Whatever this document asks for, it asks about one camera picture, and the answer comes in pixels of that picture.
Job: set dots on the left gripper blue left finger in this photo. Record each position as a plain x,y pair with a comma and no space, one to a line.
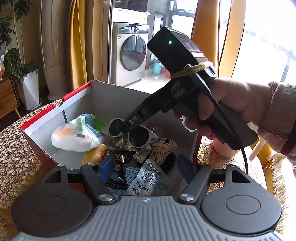
95,177

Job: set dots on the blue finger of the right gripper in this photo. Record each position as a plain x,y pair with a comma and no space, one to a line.
141,114

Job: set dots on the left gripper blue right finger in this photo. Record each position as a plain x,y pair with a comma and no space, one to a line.
197,177

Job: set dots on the yellow pig toy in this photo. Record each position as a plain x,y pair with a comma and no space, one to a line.
95,155

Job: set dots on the black snack packet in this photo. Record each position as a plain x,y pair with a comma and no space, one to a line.
117,179

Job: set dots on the white sunglasses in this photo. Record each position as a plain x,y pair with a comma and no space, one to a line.
139,137

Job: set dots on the cartoon face plush keychain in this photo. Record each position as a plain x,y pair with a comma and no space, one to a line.
162,149

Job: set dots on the white tissue pack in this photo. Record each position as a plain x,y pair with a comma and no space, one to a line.
81,134

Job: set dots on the white orange snack sachet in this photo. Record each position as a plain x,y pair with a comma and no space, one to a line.
150,181

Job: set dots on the light blue small carton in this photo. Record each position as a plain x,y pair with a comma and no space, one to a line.
130,174

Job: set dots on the person's right forearm sleeve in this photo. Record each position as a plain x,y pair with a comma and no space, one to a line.
278,127

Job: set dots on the person's right hand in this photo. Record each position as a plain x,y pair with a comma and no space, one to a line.
251,101

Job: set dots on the teal bottle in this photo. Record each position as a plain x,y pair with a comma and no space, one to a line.
157,67

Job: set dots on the red cardboard box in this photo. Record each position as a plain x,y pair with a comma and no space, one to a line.
105,102

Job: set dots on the washing machine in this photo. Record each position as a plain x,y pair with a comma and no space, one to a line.
128,52

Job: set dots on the wooden giraffe chair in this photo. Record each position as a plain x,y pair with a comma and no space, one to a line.
279,172

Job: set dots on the yellow curtain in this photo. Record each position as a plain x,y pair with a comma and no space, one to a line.
77,56

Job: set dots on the wooden sideboard cabinet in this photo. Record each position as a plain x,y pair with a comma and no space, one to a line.
8,98

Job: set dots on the white planter with plant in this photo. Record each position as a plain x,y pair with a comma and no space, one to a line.
24,75

